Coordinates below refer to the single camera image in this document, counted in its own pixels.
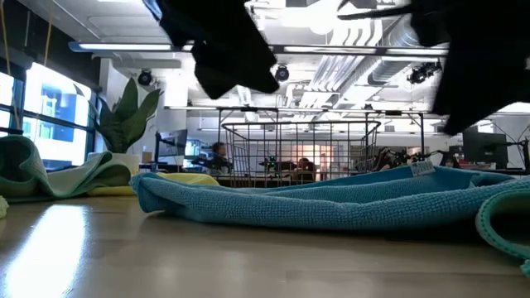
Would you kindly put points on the yellow microfiber towel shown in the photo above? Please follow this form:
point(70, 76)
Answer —
point(190, 179)

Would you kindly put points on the round black ceiling device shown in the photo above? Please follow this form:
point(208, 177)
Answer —
point(145, 77)
point(282, 73)

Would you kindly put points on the person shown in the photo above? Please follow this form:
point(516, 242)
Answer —
point(305, 165)
point(383, 157)
point(217, 155)

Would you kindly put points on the large office window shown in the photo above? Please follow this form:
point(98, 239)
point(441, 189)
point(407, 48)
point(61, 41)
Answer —
point(58, 103)

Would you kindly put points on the blue microfiber towel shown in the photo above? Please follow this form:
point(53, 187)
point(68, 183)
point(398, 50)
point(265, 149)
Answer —
point(290, 207)

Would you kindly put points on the lime green microfiber towel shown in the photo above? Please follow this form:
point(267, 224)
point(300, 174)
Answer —
point(2, 207)

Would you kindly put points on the white plant pot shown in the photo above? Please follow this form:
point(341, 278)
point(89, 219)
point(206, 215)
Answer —
point(124, 159)

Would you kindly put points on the black ceiling spotlight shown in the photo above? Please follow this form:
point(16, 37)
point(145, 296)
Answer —
point(422, 73)

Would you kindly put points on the green snake plant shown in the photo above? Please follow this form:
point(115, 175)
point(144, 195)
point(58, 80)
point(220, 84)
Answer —
point(124, 124)

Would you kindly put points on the pale green microfiber towel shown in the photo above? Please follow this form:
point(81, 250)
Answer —
point(513, 195)
point(62, 186)

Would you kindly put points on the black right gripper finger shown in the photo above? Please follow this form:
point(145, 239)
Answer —
point(476, 91)

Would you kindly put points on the black computer monitor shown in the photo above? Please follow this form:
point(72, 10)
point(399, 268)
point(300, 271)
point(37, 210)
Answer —
point(174, 142)
point(484, 151)

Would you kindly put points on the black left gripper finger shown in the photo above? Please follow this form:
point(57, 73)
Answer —
point(236, 83)
point(232, 56)

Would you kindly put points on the long ceiling light strip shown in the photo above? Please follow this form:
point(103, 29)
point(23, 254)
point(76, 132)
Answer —
point(124, 46)

